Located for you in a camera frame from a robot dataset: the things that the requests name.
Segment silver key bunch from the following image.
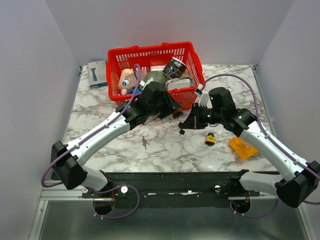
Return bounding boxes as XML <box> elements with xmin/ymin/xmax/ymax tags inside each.
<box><xmin>142</xmin><ymin>136</ymin><xmax>150</xmax><ymax>150</ymax></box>

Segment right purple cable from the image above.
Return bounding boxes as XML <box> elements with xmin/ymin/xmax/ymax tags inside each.
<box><xmin>197</xmin><ymin>73</ymin><xmax>320</xmax><ymax>218</ymax></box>

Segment black head key set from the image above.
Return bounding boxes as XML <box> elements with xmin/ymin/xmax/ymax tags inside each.
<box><xmin>178</xmin><ymin>122</ymin><xmax>185</xmax><ymax>135</ymax></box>

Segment orange black padlock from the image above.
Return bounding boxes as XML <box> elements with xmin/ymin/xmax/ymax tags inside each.
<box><xmin>172</xmin><ymin>110</ymin><xmax>184</xmax><ymax>119</ymax></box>

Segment black printed can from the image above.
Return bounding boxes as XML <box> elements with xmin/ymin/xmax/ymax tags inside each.
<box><xmin>162</xmin><ymin>57</ymin><xmax>187</xmax><ymax>79</ymax></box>

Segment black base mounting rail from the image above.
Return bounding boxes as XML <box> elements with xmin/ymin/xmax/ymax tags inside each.
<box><xmin>82</xmin><ymin>170</ymin><xmax>268</xmax><ymax>209</ymax></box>

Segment green round melon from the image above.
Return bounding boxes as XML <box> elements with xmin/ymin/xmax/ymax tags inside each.
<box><xmin>144</xmin><ymin>71</ymin><xmax>166</xmax><ymax>86</ymax></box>

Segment orange snack bag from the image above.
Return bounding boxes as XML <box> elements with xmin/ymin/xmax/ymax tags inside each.
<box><xmin>229</xmin><ymin>137</ymin><xmax>259</xmax><ymax>160</ymax></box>

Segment blue razor package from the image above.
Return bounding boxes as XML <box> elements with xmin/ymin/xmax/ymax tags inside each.
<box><xmin>88</xmin><ymin>60</ymin><xmax>108</xmax><ymax>89</ymax></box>

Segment red plastic shopping basket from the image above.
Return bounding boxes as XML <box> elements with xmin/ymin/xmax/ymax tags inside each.
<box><xmin>106</xmin><ymin>41</ymin><xmax>205</xmax><ymax>110</ymax></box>

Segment yellow black padlock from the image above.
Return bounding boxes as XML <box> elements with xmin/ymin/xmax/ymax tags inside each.
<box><xmin>205</xmin><ymin>132</ymin><xmax>216</xmax><ymax>146</ymax></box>

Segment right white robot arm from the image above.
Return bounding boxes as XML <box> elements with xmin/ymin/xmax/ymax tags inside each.
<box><xmin>178</xmin><ymin>87</ymin><xmax>320</xmax><ymax>208</ymax></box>

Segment silver tin container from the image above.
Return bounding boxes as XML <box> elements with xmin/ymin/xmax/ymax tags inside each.
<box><xmin>165</xmin><ymin>76</ymin><xmax>195</xmax><ymax>91</ymax></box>

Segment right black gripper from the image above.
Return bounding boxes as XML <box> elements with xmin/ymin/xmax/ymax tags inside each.
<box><xmin>181</xmin><ymin>102</ymin><xmax>224</xmax><ymax>129</ymax></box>

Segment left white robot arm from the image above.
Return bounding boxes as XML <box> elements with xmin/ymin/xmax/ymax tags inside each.
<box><xmin>50</xmin><ymin>82</ymin><xmax>182</xmax><ymax>198</ymax></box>

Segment pink lotion bottle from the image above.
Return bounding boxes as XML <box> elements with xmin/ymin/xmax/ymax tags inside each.
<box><xmin>118</xmin><ymin>68</ymin><xmax>137</xmax><ymax>95</ymax></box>

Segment white box in basket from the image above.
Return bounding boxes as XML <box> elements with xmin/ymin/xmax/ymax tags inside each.
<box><xmin>150</xmin><ymin>65</ymin><xmax>165</xmax><ymax>72</ymax></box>

